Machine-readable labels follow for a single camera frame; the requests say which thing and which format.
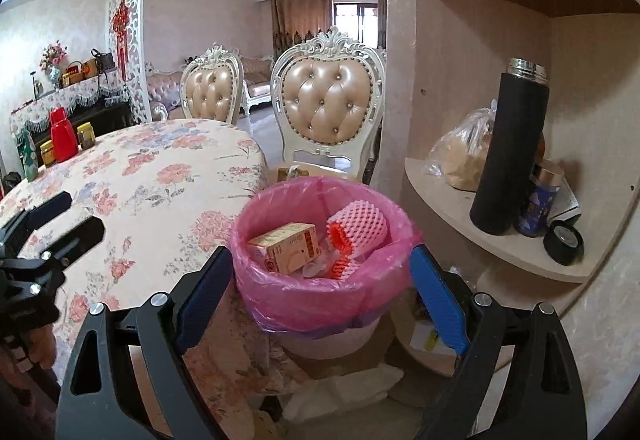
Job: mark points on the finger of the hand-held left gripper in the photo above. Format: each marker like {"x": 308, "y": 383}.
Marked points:
{"x": 50, "y": 205}
{"x": 80, "y": 235}

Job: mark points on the beige tufted dining chair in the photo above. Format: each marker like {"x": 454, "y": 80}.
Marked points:
{"x": 210, "y": 92}
{"x": 325, "y": 99}

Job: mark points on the person's left hand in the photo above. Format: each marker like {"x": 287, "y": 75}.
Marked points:
{"x": 42, "y": 345}

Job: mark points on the cardboard box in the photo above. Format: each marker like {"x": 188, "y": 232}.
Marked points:
{"x": 425, "y": 340}

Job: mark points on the pink foam net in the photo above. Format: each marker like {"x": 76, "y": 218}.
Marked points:
{"x": 339, "y": 267}

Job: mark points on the yellow-lid jar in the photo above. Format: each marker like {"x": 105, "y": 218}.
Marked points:
{"x": 47, "y": 154}

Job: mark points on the black thermos bottle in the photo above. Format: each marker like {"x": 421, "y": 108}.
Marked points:
{"x": 505, "y": 154}

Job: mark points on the blue tin can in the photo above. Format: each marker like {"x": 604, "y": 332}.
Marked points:
{"x": 537, "y": 210}

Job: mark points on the window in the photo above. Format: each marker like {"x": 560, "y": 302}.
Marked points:
{"x": 355, "y": 22}

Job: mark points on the white paper sheet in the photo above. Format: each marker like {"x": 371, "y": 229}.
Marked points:
{"x": 340, "y": 390}

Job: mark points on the yellow orange carton box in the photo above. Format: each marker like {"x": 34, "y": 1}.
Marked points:
{"x": 285, "y": 247}

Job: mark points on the pink foam net sleeve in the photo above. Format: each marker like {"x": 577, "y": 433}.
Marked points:
{"x": 362, "y": 225}

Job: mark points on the red thermos jug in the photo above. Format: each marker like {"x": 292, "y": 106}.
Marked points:
{"x": 64, "y": 139}

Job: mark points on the blue white vase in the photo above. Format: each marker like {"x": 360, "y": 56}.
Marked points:
{"x": 55, "y": 75}

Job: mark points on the lace piano cloth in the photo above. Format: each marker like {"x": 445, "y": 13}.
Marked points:
{"x": 80, "y": 92}

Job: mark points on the corner wall shelf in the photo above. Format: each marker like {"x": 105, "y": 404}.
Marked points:
{"x": 500, "y": 245}

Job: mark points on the black piano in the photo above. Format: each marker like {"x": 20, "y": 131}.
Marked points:
{"x": 110, "y": 117}

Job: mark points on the brown curtain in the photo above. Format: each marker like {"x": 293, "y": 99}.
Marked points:
{"x": 300, "y": 24}

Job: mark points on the pink tufted sofa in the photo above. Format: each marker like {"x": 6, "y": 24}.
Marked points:
{"x": 162, "y": 89}

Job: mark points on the red knot ornament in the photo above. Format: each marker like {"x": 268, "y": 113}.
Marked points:
{"x": 120, "y": 24}

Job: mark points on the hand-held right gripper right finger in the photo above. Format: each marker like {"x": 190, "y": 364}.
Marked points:
{"x": 440, "y": 302}

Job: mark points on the clear plastic food bag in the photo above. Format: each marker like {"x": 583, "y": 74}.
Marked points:
{"x": 465, "y": 154}

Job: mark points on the white trash bin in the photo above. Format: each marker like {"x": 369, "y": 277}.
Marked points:
{"x": 325, "y": 342}

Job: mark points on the pink flower bouquet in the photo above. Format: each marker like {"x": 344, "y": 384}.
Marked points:
{"x": 52, "y": 53}

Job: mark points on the dark handbag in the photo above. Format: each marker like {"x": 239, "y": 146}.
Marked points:
{"x": 104, "y": 62}

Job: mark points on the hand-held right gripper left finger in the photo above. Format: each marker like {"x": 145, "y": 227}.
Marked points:
{"x": 207, "y": 292}

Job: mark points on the wicker basket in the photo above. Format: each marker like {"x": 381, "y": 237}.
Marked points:
{"x": 72, "y": 75}

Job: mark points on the green bottle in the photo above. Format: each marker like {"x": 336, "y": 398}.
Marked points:
{"x": 27, "y": 159}

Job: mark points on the tall white lattice screen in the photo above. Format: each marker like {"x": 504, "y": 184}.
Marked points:
{"x": 140, "y": 44}

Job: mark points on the dark-content glass jar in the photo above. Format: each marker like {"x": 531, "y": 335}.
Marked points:
{"x": 86, "y": 138}

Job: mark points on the black tape roll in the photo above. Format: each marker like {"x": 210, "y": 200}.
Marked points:
{"x": 562, "y": 245}

